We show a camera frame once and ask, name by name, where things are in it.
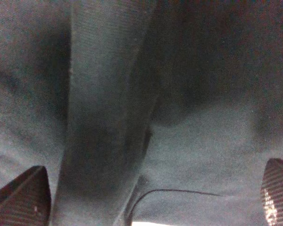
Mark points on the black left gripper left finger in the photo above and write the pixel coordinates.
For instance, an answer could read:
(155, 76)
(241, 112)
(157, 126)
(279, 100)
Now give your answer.
(26, 200)

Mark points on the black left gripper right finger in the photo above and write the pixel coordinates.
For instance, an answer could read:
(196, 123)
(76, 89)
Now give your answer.
(272, 192)

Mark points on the black short sleeve t-shirt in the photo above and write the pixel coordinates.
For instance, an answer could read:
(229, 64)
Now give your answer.
(151, 111)

